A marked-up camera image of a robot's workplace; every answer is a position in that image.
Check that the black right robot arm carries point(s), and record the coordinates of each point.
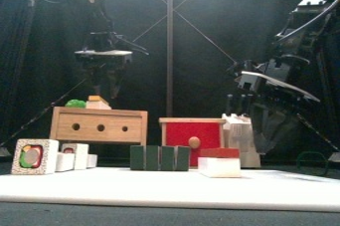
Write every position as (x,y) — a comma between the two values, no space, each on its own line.
(309,21)

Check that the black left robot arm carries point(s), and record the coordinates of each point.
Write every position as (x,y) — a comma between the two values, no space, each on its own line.
(94,14)

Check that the red tuna sushi toy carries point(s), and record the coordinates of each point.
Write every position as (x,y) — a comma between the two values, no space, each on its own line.
(218,162)

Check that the small white sushi roll toy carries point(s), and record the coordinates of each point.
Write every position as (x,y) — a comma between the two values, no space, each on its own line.
(76,153)

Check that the large speckled sushi roll toy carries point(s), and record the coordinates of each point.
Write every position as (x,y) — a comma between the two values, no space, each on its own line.
(34,156)

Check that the white toy knife block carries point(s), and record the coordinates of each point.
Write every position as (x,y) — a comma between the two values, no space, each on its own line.
(241,137)

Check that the green toy broccoli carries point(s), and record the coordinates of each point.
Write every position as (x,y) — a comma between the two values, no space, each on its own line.
(74,103)

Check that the wooden box with three holes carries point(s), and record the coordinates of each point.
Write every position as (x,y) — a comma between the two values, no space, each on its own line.
(98,127)

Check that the red wooden box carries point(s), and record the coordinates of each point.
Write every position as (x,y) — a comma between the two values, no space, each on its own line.
(182,132)

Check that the small white block toy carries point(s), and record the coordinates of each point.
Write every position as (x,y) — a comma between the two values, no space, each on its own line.
(92,161)

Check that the dark green sliced block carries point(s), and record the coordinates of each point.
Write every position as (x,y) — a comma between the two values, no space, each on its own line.
(160,158)

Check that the white rice block toy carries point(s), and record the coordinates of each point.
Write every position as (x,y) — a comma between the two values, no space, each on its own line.
(64,162)

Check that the white foam mat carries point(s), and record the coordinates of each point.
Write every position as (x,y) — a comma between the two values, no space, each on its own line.
(168,188)

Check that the vertical metal frame pole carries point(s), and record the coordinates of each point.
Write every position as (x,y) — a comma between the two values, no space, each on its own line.
(169,37)

